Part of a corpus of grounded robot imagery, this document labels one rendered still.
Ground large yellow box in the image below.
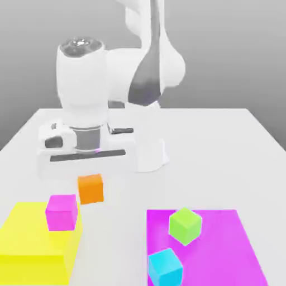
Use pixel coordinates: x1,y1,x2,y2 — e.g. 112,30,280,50
0,202,84,286

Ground small green cube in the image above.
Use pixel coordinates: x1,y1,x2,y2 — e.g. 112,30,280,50
168,207,202,246

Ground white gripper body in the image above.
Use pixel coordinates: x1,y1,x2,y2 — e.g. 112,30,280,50
36,136,137,179

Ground small orange cube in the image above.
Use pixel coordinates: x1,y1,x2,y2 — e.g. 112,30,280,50
77,173,105,206

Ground small cyan cube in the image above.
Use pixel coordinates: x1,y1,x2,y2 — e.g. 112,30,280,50
147,247,184,286

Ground small magenta cube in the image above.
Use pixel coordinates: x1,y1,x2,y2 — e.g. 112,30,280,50
45,194,78,232

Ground large magenta box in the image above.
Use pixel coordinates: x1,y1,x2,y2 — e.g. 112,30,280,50
146,209,269,286

